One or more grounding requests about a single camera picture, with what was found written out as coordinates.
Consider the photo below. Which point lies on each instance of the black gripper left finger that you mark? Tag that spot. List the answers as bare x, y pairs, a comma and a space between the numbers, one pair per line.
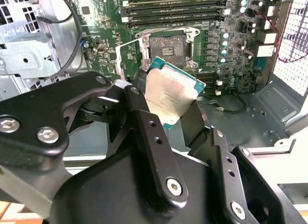
31, 118

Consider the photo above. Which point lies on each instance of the metal socket cover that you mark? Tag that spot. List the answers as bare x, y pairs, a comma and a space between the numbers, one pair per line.
118, 59

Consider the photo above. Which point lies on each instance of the silver topped cpu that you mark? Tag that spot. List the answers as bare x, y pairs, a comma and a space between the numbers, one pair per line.
170, 96

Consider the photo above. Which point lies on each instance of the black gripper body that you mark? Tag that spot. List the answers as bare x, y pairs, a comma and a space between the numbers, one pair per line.
108, 190

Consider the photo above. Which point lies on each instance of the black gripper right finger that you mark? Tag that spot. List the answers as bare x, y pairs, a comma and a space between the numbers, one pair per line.
197, 127

